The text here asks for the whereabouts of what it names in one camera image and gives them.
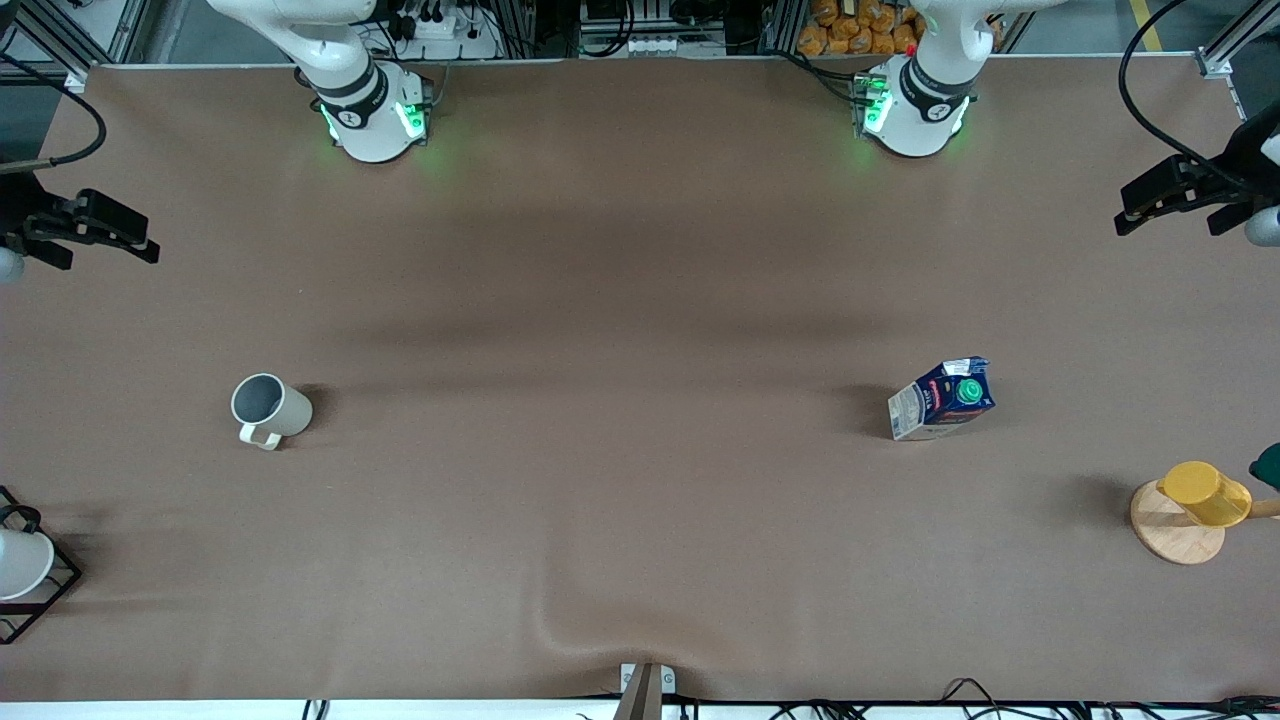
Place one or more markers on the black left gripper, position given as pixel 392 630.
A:
pixel 1243 172

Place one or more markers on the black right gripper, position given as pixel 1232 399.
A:
pixel 17 209

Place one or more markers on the grey ceramic mug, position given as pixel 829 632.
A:
pixel 285 410

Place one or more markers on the blue milk carton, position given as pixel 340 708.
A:
pixel 945 400

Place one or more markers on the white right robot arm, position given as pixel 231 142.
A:
pixel 365 110

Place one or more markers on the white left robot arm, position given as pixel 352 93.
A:
pixel 915 110

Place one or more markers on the dark green cup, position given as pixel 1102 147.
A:
pixel 1268 468

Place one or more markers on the yellow cup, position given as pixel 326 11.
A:
pixel 1205 493

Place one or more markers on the white cup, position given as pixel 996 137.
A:
pixel 20 565

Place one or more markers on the round wooden mug stand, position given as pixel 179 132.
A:
pixel 1170 535

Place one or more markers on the orange bread pile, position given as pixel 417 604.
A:
pixel 850 30

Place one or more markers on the white power strip with plugs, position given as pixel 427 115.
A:
pixel 435 25

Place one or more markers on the small white power strip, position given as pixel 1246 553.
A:
pixel 665 45

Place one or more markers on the brown table mat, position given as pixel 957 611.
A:
pixel 640 560

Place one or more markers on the aluminium frame profile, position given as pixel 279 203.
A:
pixel 60 40
pixel 1235 40

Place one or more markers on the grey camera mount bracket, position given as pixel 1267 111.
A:
pixel 645 690

